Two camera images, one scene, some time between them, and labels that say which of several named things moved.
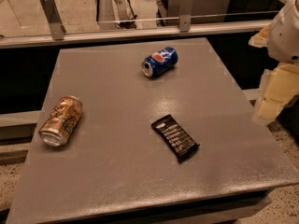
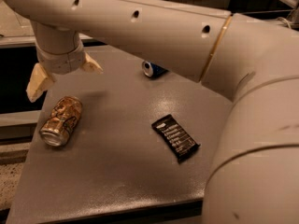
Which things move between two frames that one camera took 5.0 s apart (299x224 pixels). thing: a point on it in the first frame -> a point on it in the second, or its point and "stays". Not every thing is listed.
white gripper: [286, 36] -> [61, 63]
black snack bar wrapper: [179, 141] stays
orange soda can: [59, 124] stays
